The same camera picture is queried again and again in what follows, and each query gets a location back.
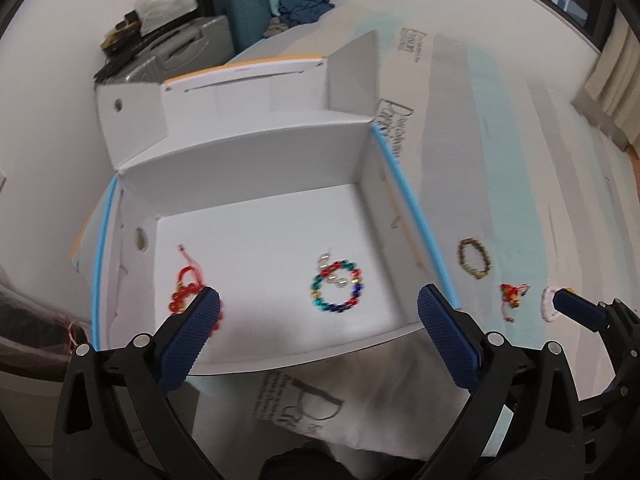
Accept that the multicolour bead bracelet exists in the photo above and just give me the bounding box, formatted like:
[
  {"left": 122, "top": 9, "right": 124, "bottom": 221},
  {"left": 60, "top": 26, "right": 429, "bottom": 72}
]
[{"left": 309, "top": 259, "right": 367, "bottom": 313}]

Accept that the red bead bracelet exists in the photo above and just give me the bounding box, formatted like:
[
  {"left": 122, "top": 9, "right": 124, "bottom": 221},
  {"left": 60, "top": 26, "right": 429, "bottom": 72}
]
[{"left": 167, "top": 242, "right": 225, "bottom": 334}]

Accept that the grey suitcase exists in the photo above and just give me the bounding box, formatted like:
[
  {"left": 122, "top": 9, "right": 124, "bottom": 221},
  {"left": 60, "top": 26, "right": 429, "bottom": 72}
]
[{"left": 94, "top": 15, "right": 235, "bottom": 86}]

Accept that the teal suitcase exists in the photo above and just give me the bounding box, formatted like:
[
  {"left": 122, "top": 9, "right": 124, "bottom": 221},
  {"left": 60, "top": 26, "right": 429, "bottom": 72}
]
[{"left": 212, "top": 0, "right": 272, "bottom": 53}]

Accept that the red knot charm bracelet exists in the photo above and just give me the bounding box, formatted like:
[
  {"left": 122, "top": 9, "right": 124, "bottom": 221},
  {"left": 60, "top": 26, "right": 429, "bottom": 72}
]
[{"left": 499, "top": 282, "right": 532, "bottom": 324}]

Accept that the dark blue clothes pile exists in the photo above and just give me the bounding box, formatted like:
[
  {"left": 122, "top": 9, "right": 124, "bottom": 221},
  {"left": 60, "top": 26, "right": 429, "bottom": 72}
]
[{"left": 279, "top": 0, "right": 335, "bottom": 27}]

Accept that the brown wooden bead bracelet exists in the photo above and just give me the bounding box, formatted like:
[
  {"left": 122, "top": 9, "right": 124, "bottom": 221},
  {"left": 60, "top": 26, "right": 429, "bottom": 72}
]
[{"left": 456, "top": 237, "right": 495, "bottom": 282}]

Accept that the white pink bead bracelet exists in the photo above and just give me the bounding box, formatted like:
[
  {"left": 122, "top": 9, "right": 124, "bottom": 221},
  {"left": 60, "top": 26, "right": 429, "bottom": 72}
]
[{"left": 539, "top": 285, "right": 575, "bottom": 322}]

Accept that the white blue cardboard box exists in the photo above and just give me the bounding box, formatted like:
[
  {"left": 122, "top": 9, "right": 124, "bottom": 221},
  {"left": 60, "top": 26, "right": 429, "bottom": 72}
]
[{"left": 74, "top": 32, "right": 457, "bottom": 376}]

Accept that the pearl bead bracelet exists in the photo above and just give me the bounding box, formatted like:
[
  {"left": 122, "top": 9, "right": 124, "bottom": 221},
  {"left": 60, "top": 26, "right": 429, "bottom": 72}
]
[{"left": 316, "top": 248, "right": 353, "bottom": 291}]

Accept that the striped bed sheet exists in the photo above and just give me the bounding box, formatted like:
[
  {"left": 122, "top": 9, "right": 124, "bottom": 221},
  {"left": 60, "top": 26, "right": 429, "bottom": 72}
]
[{"left": 193, "top": 6, "right": 639, "bottom": 478}]

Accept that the beige curtain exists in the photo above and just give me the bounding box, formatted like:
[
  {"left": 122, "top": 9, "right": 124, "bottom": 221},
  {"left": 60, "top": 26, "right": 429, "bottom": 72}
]
[{"left": 573, "top": 10, "right": 640, "bottom": 153}]

